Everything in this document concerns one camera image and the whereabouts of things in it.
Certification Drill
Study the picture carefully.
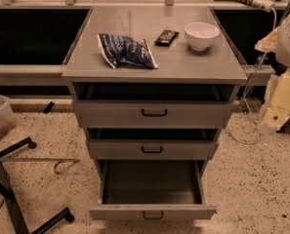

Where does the white cable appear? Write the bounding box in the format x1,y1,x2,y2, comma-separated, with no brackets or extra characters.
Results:
228,7,279,145

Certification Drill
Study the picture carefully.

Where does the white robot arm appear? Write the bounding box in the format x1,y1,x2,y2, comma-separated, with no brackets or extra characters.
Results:
255,13,290,134

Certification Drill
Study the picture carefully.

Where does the metal bar with hook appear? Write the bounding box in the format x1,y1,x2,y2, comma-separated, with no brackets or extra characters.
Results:
0,158,80,175

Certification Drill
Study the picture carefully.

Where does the grey drawer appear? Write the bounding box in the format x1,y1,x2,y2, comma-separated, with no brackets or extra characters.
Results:
86,129,220,160
90,160,216,220
72,82,232,129

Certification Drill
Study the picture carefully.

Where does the grey drawer cabinet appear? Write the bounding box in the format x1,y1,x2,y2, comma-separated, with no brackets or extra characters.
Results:
62,5,246,173

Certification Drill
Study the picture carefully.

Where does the white bowl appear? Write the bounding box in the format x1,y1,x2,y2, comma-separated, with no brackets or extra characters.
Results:
185,22,220,51

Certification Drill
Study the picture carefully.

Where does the grey bottom drawer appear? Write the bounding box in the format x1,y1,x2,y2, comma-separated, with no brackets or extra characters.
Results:
90,160,216,220

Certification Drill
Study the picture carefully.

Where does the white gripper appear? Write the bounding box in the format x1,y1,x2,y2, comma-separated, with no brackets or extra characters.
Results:
255,27,290,134

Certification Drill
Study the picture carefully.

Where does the black snack packet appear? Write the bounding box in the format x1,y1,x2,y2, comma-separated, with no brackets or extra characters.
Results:
154,29,179,46

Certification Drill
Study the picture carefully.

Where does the blue chip bag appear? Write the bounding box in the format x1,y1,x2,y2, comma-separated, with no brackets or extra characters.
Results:
97,33,158,69

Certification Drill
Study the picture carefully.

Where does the grey top drawer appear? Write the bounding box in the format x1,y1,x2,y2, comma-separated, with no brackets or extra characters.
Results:
72,82,232,129

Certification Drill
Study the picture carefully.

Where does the grey middle drawer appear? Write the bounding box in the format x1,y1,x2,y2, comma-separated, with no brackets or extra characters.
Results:
86,129,220,160

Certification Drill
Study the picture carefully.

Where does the small black floor object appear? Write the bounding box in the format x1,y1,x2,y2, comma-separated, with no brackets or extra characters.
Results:
43,101,55,114

